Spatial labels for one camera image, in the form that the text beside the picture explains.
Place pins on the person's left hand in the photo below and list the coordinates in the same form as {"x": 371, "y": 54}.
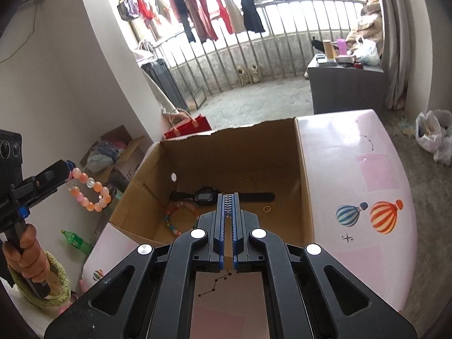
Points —
{"x": 31, "y": 257}

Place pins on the beige shoe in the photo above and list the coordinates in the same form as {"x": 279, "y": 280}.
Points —
{"x": 254, "y": 74}
{"x": 241, "y": 76}

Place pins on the red shopping bag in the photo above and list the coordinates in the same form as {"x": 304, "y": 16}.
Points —
{"x": 187, "y": 127}

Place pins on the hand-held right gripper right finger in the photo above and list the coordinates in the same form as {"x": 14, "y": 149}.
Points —
{"x": 237, "y": 245}

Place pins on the digital wristwatch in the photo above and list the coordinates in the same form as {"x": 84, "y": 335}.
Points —
{"x": 204, "y": 195}

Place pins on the grey curtain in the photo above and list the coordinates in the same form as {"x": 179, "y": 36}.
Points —
{"x": 392, "y": 42}

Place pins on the grey cabinet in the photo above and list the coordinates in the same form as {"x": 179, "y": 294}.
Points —
{"x": 346, "y": 88}

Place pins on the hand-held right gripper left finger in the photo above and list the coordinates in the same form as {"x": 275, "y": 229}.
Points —
{"x": 219, "y": 243}

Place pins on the tan cylinder container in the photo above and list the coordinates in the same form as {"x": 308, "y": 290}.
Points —
{"x": 328, "y": 50}

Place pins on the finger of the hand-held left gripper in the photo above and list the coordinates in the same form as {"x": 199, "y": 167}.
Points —
{"x": 31, "y": 199}
{"x": 46, "y": 178}

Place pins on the small open cardboard box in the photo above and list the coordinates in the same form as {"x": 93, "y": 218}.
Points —
{"x": 130, "y": 162}

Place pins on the small metal frame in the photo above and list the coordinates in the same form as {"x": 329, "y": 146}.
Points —
{"x": 198, "y": 98}

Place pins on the pink bottle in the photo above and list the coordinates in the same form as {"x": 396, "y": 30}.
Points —
{"x": 342, "y": 46}

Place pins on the balloon print tablecloth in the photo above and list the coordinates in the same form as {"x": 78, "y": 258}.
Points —
{"x": 346, "y": 169}

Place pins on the row of hanging clothes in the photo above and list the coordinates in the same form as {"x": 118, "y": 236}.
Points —
{"x": 201, "y": 3}

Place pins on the green plastic bottle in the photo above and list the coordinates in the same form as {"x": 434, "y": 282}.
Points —
{"x": 76, "y": 242}

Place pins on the pile of bedding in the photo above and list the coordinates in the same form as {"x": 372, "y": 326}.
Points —
{"x": 367, "y": 21}

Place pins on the metal balcony railing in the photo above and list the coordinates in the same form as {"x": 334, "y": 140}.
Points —
{"x": 282, "y": 42}

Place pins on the white printed plastic bag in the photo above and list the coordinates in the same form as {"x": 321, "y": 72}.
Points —
{"x": 97, "y": 160}

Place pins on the large cardboard box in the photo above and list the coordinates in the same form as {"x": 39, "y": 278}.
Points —
{"x": 159, "y": 169}

